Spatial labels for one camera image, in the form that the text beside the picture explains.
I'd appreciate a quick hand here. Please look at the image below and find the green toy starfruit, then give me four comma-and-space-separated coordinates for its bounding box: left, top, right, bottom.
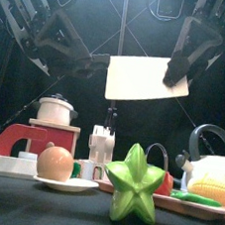
98, 139, 170, 225

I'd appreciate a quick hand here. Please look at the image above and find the white toy pot black lid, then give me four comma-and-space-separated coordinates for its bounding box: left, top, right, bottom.
30, 90, 81, 128

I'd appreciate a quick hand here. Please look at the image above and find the wooden red toy stove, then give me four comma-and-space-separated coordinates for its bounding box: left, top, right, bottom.
24, 117, 83, 161

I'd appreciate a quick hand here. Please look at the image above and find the white toy knife block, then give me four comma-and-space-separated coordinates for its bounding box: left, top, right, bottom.
85, 123, 119, 166

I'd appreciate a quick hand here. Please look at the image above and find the small white toy block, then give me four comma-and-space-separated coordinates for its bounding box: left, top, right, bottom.
75, 159, 96, 182

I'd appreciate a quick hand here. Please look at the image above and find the red white triangular toy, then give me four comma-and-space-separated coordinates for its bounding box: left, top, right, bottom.
0, 121, 49, 180

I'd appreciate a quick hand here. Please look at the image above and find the white round plate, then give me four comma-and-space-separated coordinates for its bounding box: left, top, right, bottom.
32, 171, 101, 196

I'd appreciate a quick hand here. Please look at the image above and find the red toy tomato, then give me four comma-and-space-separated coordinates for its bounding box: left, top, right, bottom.
154, 169, 176, 197

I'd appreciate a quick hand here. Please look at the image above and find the yellow toy corn cob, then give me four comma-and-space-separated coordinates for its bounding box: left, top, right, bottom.
184, 170, 225, 207

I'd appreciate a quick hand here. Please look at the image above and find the green toy pea pod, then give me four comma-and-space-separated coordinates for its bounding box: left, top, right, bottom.
169, 188, 224, 209

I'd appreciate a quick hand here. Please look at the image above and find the pink wooden tray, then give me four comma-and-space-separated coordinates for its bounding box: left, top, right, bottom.
91, 178, 225, 223

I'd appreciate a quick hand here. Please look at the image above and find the thin metal brace wire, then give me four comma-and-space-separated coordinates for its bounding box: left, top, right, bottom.
83, 0, 213, 129
0, 0, 157, 164

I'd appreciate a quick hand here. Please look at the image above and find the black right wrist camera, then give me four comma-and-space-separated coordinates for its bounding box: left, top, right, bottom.
143, 0, 186, 24

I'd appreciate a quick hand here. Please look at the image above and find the silver metal frame post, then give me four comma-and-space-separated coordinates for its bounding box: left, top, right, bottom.
110, 0, 129, 110

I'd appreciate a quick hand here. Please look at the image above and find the black handled toy knife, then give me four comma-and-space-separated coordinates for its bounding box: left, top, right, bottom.
109, 111, 118, 135
104, 107, 114, 129

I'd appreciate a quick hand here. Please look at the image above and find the dark arched metal handle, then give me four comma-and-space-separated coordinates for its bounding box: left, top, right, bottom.
143, 141, 172, 174

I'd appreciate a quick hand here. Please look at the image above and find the white toy kettle grey handle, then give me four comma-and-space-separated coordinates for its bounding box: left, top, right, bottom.
171, 120, 225, 196

